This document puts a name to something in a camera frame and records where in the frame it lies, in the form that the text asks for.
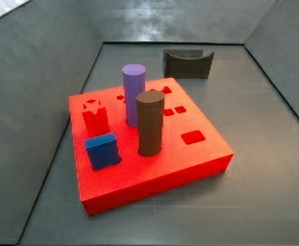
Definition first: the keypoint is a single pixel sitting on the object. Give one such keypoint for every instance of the red peg board base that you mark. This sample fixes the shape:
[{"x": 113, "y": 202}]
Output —
[{"x": 127, "y": 163}]

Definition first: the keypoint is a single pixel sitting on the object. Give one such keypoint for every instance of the brown cylinder peg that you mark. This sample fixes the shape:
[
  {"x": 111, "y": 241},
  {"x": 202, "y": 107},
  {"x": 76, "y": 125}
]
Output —
[{"x": 150, "y": 122}]

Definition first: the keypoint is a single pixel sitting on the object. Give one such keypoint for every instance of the black curved fixture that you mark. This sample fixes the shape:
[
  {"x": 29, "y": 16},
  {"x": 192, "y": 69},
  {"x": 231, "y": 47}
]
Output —
[{"x": 187, "y": 64}]

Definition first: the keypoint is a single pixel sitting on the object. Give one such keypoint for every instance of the blue block peg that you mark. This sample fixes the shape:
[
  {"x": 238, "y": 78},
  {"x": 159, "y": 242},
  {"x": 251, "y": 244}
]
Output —
[{"x": 101, "y": 151}]

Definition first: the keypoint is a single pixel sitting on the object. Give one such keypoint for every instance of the purple cylinder peg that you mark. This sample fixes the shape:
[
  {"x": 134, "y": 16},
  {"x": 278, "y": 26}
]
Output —
[{"x": 134, "y": 85}]

